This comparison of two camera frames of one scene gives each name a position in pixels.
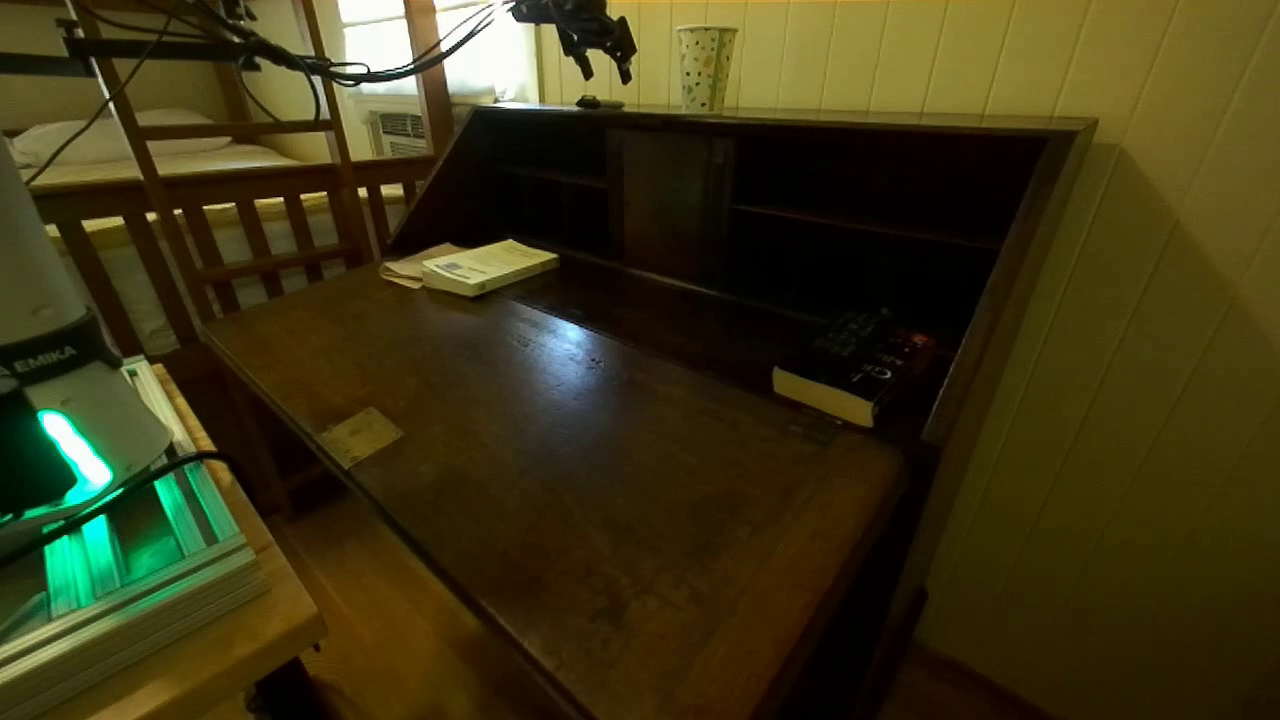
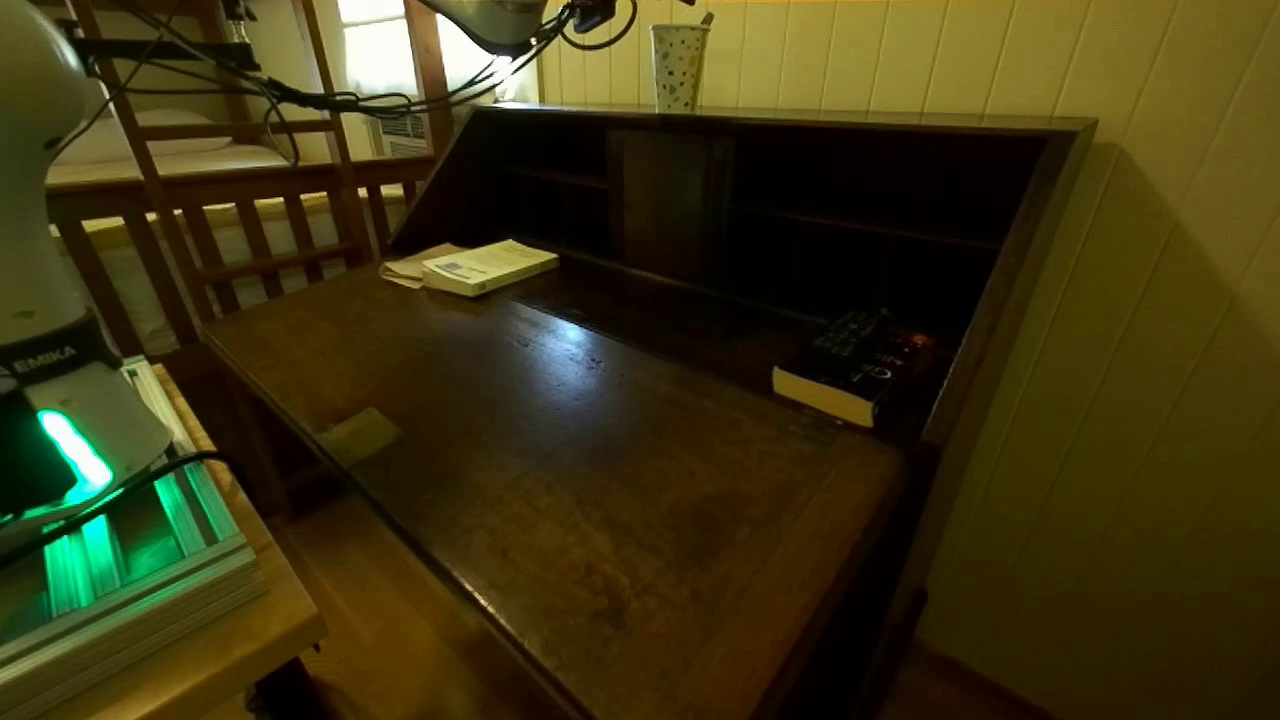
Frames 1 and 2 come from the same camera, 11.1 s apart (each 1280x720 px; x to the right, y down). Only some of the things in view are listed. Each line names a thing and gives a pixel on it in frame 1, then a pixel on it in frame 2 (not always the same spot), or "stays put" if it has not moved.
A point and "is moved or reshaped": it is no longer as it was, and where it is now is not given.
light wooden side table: [207, 668] stays put
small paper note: [357, 436] stays put
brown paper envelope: [409, 270] stays put
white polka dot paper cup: [707, 64] is moved or reshaped
